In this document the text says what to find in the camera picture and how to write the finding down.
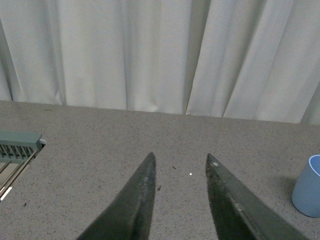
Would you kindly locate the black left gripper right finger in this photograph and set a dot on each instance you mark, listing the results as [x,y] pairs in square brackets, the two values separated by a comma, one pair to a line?
[238,214]

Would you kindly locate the blue plastic cup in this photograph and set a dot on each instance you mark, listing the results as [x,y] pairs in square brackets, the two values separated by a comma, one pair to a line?
[306,192]

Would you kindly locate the green chopstick holder rack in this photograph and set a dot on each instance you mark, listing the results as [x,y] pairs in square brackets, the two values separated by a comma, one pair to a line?
[17,147]

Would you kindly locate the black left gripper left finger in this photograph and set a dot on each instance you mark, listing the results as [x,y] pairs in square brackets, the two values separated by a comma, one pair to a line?
[129,216]

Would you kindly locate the white pleated curtain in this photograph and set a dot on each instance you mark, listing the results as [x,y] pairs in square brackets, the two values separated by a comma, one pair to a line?
[242,59]

